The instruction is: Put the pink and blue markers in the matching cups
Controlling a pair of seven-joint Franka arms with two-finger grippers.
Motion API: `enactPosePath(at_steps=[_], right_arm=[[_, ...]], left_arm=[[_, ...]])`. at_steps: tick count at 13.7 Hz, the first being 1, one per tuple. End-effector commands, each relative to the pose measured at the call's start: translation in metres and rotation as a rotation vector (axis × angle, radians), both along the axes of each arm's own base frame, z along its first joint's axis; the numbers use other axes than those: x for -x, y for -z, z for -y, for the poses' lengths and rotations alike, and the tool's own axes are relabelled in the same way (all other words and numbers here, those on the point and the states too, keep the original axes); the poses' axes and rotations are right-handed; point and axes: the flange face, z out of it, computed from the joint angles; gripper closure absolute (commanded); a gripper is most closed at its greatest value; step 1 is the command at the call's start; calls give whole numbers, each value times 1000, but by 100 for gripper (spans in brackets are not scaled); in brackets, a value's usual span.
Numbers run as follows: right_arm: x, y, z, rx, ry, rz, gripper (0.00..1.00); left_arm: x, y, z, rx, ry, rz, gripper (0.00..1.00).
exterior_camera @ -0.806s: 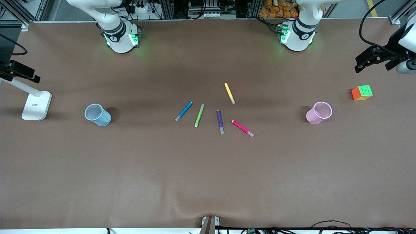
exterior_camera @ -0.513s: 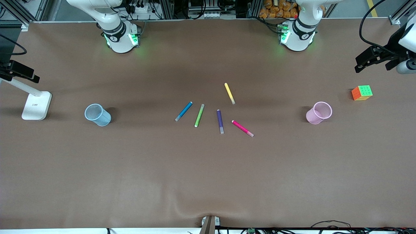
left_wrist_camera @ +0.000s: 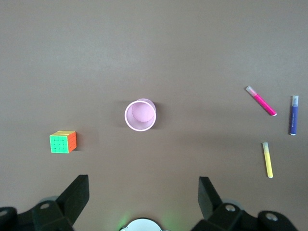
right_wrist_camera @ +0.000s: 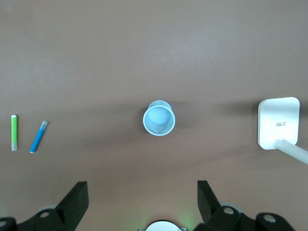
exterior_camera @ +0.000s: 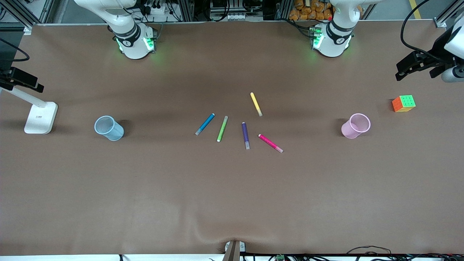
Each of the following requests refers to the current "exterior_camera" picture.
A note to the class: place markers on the colourful puzzle cube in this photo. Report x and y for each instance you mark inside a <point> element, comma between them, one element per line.
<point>403,104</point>

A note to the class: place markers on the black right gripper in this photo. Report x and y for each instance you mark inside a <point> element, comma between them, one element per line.
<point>8,75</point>

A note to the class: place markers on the translucent blue cup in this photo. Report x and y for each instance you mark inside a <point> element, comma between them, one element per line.
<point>113,132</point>

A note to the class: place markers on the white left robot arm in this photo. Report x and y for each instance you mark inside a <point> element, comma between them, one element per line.
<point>333,43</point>

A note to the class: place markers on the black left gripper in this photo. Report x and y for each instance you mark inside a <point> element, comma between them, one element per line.
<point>437,52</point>

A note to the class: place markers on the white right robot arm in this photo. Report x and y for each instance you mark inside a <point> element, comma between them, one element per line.
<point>130,43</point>

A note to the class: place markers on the aluminium frame profile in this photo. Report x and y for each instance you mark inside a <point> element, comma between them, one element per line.
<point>186,11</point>
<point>284,9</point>

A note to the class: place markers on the purple marker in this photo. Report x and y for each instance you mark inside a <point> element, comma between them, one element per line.
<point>245,135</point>

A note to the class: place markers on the bag of orange items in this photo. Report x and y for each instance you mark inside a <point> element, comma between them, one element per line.
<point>308,11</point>

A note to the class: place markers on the white lamp stand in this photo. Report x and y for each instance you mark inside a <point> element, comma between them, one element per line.
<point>40,119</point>

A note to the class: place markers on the green marker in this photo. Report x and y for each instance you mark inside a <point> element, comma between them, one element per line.
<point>222,128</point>

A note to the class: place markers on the blue marker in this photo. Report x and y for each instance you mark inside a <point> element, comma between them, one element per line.
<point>205,124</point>

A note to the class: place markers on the yellow marker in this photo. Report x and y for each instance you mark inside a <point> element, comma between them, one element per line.
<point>256,103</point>

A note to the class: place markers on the long white socket strip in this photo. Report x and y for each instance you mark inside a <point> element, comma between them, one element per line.
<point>235,16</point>

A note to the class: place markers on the pink marker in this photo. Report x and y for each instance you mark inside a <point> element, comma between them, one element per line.
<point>270,143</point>

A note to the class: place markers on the translucent pink cup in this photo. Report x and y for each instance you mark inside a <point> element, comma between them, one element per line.
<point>349,131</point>

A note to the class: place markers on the aluminium frame corner post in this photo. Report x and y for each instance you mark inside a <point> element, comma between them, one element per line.
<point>36,11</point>
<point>447,14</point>

